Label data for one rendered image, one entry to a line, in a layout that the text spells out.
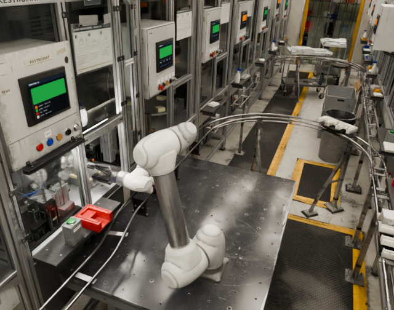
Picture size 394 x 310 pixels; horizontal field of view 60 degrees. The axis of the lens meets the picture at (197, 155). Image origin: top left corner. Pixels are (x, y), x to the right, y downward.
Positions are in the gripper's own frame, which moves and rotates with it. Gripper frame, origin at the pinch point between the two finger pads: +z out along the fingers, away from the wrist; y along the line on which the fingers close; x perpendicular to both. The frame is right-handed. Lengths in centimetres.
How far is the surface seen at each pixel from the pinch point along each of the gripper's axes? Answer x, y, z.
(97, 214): 27.6, -7.3, -23.9
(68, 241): 51, -7, -24
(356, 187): -224, -98, -181
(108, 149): -24.8, 2.0, 4.7
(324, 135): -281, -65, -137
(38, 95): 45, 65, -17
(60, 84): 32, 66, -17
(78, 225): 46, 0, -27
